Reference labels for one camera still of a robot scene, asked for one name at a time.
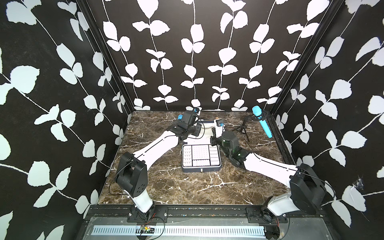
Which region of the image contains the black mounting rail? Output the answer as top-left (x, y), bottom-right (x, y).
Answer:
top-left (128, 204), bottom-right (289, 225)

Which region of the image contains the white perforated strip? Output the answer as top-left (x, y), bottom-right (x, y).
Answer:
top-left (91, 225), bottom-right (266, 238)

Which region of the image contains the grey jewelry box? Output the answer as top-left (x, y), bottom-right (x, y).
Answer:
top-left (181, 119), bottom-right (223, 173)

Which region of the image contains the blue microphone on stand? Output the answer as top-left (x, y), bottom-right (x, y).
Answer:
top-left (252, 106), bottom-right (273, 138)

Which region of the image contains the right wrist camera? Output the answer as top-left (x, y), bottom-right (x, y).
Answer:
top-left (214, 118), bottom-right (225, 138)

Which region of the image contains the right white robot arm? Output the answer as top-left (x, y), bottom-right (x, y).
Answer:
top-left (210, 131), bottom-right (327, 217)

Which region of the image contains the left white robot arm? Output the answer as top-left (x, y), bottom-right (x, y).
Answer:
top-left (114, 120), bottom-right (205, 215)

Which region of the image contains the small circuit board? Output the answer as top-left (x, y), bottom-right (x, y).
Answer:
top-left (138, 226), bottom-right (155, 235)

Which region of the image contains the black tripod mic stand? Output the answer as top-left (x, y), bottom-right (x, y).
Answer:
top-left (233, 111), bottom-right (267, 142)

